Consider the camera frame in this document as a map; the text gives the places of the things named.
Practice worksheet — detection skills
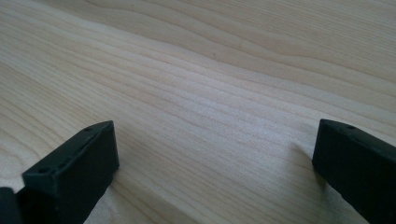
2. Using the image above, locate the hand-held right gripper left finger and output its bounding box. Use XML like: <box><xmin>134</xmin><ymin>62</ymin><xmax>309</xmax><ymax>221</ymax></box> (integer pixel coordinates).
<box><xmin>21</xmin><ymin>120</ymin><xmax>120</xmax><ymax>224</ymax></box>

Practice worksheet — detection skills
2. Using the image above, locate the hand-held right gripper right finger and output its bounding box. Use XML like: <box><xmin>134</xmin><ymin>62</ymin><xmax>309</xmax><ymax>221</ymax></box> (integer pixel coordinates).
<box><xmin>311</xmin><ymin>119</ymin><xmax>396</xmax><ymax>224</ymax></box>

